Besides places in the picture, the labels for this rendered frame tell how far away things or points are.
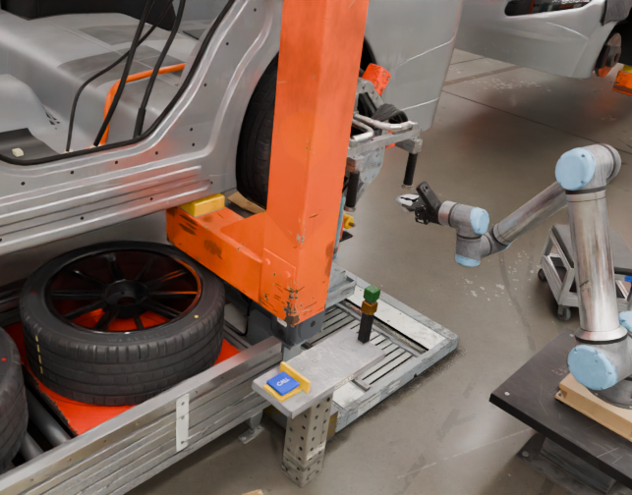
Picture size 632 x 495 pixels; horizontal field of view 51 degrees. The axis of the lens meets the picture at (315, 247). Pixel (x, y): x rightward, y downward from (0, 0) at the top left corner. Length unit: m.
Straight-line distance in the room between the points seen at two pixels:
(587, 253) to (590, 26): 2.89
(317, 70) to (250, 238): 0.65
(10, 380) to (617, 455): 1.81
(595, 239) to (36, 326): 1.69
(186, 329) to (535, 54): 3.36
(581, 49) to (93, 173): 3.56
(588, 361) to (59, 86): 2.16
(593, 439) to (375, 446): 0.73
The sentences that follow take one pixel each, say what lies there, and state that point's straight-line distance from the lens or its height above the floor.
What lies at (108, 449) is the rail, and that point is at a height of 0.33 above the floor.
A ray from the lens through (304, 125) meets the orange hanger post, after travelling 1.81.
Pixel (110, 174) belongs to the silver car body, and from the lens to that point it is 2.11.
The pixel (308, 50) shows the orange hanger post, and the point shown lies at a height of 1.38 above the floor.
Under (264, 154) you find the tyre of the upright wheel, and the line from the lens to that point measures 2.37.
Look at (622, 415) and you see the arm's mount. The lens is 2.40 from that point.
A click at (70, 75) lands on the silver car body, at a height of 0.99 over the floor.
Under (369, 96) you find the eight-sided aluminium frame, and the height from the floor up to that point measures 1.06.
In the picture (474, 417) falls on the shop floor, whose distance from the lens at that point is 2.73.
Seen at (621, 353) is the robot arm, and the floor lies 0.62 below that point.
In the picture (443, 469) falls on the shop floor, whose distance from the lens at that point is 2.50.
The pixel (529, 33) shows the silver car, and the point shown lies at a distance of 4.75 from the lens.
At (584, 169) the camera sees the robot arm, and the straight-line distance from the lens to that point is 2.07.
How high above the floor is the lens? 1.78
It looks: 30 degrees down
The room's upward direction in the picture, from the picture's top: 7 degrees clockwise
